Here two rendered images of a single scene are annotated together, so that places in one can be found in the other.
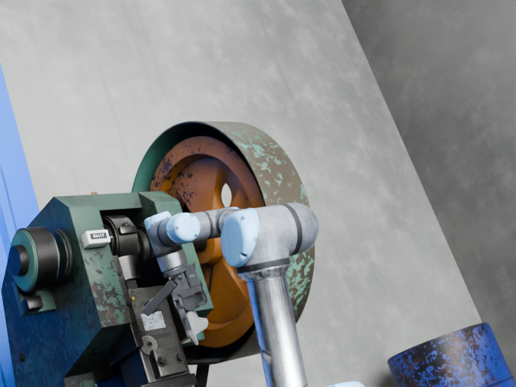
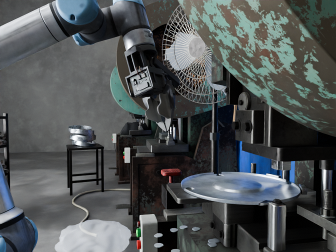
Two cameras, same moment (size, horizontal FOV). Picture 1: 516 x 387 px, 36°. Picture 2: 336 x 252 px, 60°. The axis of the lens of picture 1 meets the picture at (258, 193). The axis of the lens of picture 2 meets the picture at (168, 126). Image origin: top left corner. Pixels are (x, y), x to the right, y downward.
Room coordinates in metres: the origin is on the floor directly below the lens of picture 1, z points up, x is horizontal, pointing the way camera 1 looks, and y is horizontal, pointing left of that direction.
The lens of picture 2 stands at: (2.50, -0.32, 0.97)
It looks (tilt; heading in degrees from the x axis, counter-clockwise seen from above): 3 degrees down; 122
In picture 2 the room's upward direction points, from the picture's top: straight up
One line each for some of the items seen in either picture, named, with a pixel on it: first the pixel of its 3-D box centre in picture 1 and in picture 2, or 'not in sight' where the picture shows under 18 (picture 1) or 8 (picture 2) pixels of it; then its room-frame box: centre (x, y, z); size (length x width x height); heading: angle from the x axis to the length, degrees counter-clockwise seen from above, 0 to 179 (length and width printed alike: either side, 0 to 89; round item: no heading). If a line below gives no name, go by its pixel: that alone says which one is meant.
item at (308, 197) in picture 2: not in sight; (281, 192); (2.35, 0.48, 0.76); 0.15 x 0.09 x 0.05; 134
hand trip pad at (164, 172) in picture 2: not in sight; (171, 180); (1.96, 0.56, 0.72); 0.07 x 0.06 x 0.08; 44
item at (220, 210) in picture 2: not in sight; (219, 212); (2.23, 0.36, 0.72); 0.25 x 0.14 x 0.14; 44
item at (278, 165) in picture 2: not in sight; (279, 161); (2.35, 0.47, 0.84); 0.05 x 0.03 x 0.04; 134
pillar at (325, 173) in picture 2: not in sight; (326, 181); (2.46, 0.46, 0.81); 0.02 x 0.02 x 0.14
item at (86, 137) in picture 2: not in sight; (84, 157); (-0.28, 2.15, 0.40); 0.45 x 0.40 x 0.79; 146
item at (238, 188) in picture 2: not in sight; (238, 185); (2.26, 0.39, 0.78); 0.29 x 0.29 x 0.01
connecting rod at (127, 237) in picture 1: (121, 267); not in sight; (2.35, 0.48, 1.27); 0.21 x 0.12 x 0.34; 44
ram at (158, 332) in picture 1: (148, 334); (270, 85); (2.33, 0.45, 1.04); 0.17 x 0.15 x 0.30; 44
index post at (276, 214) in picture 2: not in sight; (276, 223); (2.38, 0.26, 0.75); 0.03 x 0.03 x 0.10; 44
